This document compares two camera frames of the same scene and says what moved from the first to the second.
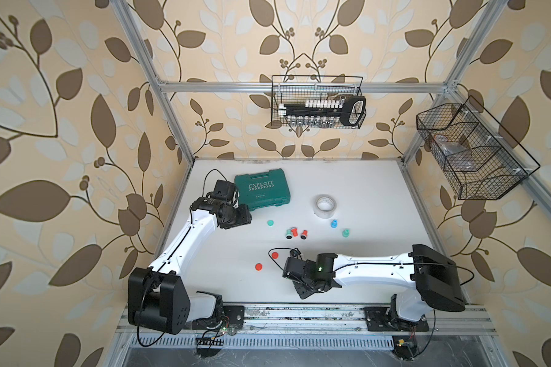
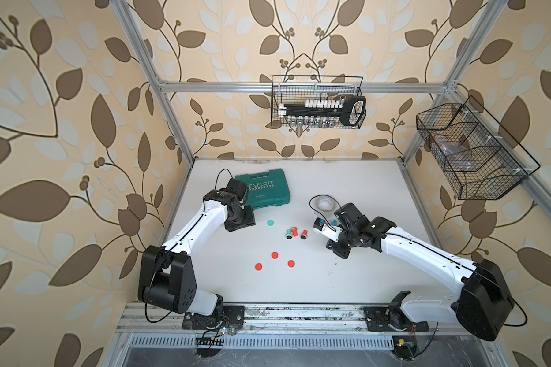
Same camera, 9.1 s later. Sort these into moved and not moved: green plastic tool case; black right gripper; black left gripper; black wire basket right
Moved: black right gripper
Not moved: green plastic tool case; black wire basket right; black left gripper
